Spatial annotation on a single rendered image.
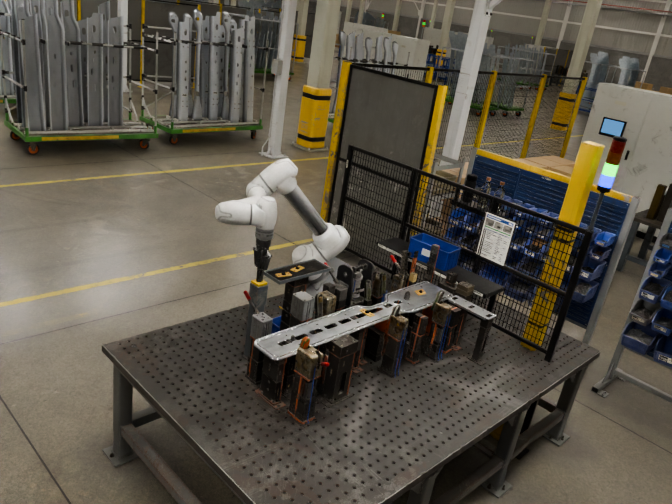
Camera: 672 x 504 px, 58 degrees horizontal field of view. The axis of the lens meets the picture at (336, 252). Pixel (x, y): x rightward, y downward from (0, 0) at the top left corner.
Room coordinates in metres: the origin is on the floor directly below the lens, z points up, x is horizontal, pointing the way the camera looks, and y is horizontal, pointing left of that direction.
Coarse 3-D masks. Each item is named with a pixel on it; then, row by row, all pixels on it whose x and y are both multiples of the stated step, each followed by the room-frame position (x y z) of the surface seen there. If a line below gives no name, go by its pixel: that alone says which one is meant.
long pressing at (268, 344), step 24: (408, 288) 3.29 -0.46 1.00; (432, 288) 3.34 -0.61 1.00; (336, 312) 2.83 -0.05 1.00; (360, 312) 2.88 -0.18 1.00; (384, 312) 2.93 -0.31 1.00; (408, 312) 2.99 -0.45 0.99; (264, 336) 2.48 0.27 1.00; (288, 336) 2.52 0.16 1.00; (312, 336) 2.55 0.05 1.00; (336, 336) 2.60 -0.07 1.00
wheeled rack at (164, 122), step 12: (144, 24) 10.12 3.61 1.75; (168, 36) 10.24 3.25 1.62; (264, 48) 10.95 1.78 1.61; (264, 72) 10.92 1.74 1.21; (264, 84) 10.92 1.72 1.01; (144, 108) 10.11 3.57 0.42; (144, 120) 10.03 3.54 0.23; (168, 120) 10.08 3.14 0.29; (192, 120) 10.22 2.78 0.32; (204, 120) 10.40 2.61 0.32; (216, 120) 10.56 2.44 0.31; (228, 120) 10.57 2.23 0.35; (240, 120) 10.95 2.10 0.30; (168, 132) 9.55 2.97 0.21; (180, 132) 9.62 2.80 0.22; (192, 132) 9.80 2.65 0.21; (252, 132) 10.89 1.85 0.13
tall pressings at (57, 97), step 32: (32, 0) 8.61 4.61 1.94; (64, 0) 8.67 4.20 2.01; (32, 32) 8.14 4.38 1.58; (64, 32) 8.60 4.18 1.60; (96, 32) 8.95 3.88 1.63; (32, 64) 8.12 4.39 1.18; (64, 64) 8.34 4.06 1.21; (96, 64) 8.94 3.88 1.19; (32, 96) 8.08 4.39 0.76; (64, 96) 8.32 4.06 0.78; (96, 96) 8.91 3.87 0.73; (32, 128) 8.04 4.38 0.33; (64, 128) 8.31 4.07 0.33
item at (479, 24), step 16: (480, 0) 7.58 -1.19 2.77; (496, 0) 7.50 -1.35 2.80; (480, 16) 7.54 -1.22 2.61; (480, 32) 7.53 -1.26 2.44; (480, 48) 7.58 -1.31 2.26; (464, 64) 7.59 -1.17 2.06; (464, 80) 7.56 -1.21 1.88; (464, 96) 7.53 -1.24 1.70; (464, 112) 7.56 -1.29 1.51; (448, 128) 7.61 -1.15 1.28; (464, 128) 7.62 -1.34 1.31; (448, 144) 7.58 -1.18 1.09
